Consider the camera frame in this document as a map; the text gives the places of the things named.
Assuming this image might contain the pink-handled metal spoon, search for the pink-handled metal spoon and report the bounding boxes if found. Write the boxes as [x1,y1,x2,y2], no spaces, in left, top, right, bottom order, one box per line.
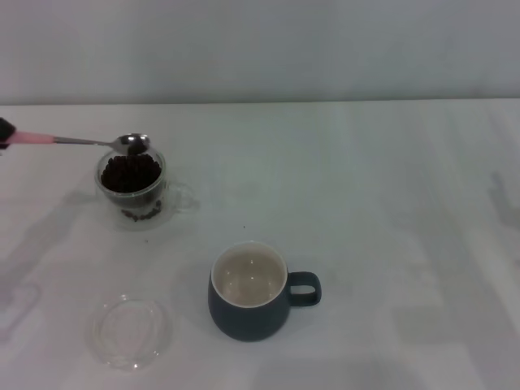
[6,130,152,157]

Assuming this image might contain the clear glass saucer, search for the clear glass saucer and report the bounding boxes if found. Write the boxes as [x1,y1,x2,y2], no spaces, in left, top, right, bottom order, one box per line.
[89,298,174,372]

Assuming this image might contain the dark teal ceramic mug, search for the dark teal ceramic mug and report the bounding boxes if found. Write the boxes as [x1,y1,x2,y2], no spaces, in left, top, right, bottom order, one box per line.
[208,240,323,343]

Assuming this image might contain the dark roasted coffee beans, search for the dark roasted coffee beans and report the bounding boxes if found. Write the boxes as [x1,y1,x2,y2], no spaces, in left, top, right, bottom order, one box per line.
[100,154,164,224]

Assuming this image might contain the double-walled clear glass cup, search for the double-walled clear glass cup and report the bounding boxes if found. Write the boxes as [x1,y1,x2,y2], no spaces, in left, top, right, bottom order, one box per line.
[93,146,202,233]

